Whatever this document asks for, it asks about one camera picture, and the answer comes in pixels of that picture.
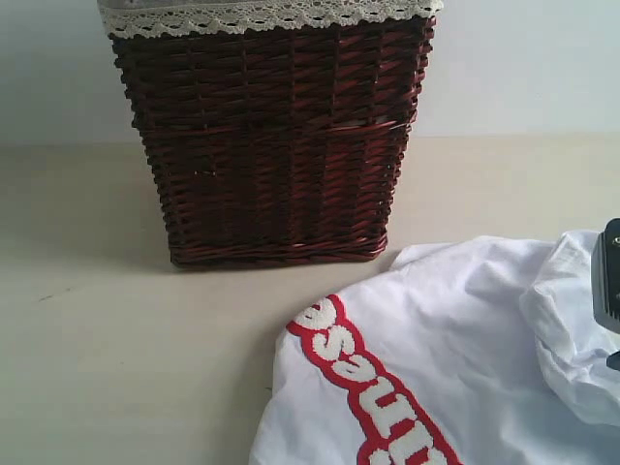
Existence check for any dark red wicker basket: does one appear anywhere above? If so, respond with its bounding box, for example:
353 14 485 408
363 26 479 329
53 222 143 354
112 17 436 268

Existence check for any white t-shirt red lettering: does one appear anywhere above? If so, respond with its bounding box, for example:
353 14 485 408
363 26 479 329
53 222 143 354
249 231 619 464

